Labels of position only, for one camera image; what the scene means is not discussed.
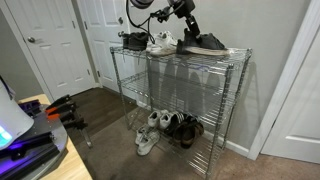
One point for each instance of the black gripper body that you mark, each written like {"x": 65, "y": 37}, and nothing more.
{"x": 184, "y": 8}

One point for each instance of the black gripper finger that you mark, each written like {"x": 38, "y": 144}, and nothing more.
{"x": 196, "y": 26}
{"x": 189, "y": 28}

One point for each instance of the black shoe with gold logo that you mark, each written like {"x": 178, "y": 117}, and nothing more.
{"x": 210, "y": 43}

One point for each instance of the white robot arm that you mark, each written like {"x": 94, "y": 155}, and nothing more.
{"x": 141, "y": 2}

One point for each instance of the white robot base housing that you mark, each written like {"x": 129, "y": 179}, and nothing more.
{"x": 13, "y": 116}

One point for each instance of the white leather sneaker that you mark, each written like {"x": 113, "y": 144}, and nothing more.
{"x": 165, "y": 43}
{"x": 150, "y": 43}

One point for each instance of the black low sneaker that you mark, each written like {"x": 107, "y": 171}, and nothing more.
{"x": 125, "y": 39}
{"x": 139, "y": 41}

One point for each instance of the dark deadbolt lock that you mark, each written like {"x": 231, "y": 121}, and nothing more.
{"x": 120, "y": 20}

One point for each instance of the dark round door knob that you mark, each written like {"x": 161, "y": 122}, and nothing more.
{"x": 120, "y": 33}

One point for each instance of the white panel door with deadbolt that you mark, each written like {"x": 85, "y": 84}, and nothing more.
{"x": 106, "y": 50}

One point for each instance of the small white sneaker blue lining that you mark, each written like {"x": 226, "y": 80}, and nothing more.
{"x": 153, "y": 119}
{"x": 164, "y": 120}

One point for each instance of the black slide with white stripes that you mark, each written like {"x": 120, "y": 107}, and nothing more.
{"x": 175, "y": 122}

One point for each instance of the brown sandal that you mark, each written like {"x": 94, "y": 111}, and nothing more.
{"x": 190, "y": 133}
{"x": 180, "y": 133}

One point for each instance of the grey worn sneaker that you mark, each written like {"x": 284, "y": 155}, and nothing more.
{"x": 147, "y": 144}
{"x": 140, "y": 135}

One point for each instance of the white baseboard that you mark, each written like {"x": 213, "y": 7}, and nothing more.
{"x": 237, "y": 147}

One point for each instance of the plain white panel door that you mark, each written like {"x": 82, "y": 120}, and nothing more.
{"x": 296, "y": 116}

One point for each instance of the white panel door silver knob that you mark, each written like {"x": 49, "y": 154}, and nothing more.
{"x": 53, "y": 50}

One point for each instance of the black bar clamp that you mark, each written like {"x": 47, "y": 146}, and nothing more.
{"x": 75, "y": 124}

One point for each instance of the black and orange clamp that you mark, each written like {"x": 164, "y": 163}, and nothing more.
{"x": 60, "y": 106}

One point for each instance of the silver round door knob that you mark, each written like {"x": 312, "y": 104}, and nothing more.
{"x": 31, "y": 39}

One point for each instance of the round grey mounting plate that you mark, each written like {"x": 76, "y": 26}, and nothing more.
{"x": 58, "y": 130}

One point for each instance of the white door frame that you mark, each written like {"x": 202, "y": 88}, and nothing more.
{"x": 283, "y": 83}

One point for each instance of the black aluminium rail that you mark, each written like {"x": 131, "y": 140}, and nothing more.
{"x": 30, "y": 141}
{"x": 33, "y": 160}

